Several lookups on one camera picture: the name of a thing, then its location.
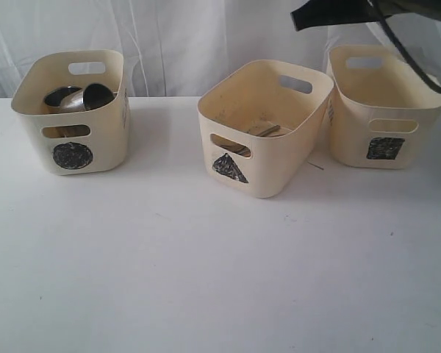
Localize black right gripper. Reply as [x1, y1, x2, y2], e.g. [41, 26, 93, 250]
[290, 0, 441, 31]

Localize steel table knife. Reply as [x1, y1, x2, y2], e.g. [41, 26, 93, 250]
[247, 125, 281, 138]

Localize steel mug with wire handle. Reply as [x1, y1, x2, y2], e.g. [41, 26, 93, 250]
[57, 83, 116, 113]

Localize wooden chopstick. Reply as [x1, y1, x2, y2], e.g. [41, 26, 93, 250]
[221, 143, 251, 157]

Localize cream bin with triangle mark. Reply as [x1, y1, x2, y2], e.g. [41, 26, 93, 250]
[198, 60, 334, 199]

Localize cream bin with square mark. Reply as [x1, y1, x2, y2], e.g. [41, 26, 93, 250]
[327, 45, 441, 169]

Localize white curtain backdrop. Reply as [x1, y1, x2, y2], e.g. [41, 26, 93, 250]
[0, 0, 441, 100]

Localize steel cup in bin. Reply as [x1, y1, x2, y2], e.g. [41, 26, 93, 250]
[43, 85, 81, 109]

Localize cream bin with circle mark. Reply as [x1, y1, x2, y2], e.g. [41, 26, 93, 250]
[11, 50, 130, 175]

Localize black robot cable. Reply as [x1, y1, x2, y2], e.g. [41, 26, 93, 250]
[367, 0, 441, 96]

